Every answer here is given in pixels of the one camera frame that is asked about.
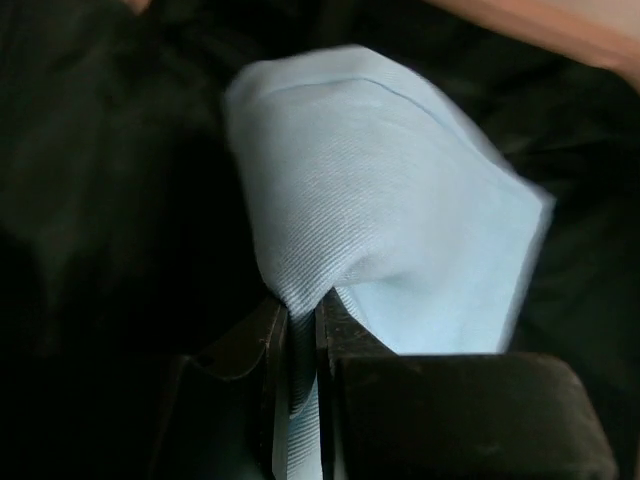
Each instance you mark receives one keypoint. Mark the pink hard-shell suitcase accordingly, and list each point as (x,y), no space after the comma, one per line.
(124,243)

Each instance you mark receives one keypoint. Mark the light blue cloth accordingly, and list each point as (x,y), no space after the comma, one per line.
(363,178)

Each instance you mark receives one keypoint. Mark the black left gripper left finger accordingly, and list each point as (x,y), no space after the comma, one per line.
(230,407)

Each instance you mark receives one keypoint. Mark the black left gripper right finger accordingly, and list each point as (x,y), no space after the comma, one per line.
(511,416)

